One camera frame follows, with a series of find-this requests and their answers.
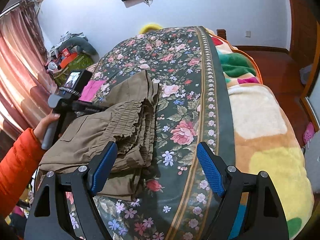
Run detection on olive brown pants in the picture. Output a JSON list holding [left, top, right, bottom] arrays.
[[39, 70, 159, 201]]

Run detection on orange sleeved left forearm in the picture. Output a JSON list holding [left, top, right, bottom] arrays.
[[0, 128, 44, 218]]

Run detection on left hand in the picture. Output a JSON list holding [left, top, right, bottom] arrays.
[[34, 113, 60, 142]]

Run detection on pink folded cloth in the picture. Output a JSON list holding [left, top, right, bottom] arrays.
[[79, 80, 107, 102]]

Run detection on pink striped curtain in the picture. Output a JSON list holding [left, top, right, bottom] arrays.
[[1, 0, 57, 139]]

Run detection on green storage bag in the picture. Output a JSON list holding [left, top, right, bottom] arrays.
[[52, 53, 94, 87]]

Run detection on orange box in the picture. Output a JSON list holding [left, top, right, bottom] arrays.
[[60, 48, 78, 69]]

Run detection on colourful fleece blanket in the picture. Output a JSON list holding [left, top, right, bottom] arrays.
[[208, 30, 314, 239]]

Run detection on dark floral bedspread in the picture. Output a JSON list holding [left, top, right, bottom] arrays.
[[35, 25, 237, 240]]

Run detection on pink slipper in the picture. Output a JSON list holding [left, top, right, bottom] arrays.
[[303, 122, 315, 145]]

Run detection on yellow plush item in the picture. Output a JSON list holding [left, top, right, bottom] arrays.
[[139, 23, 163, 34]]

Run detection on black action camera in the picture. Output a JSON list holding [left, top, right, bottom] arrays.
[[60, 69, 92, 93]]

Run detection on wooden bed post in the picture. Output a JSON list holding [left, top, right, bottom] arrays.
[[216, 29, 227, 40]]

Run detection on white wall socket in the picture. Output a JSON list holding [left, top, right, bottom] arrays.
[[245, 30, 251, 37]]

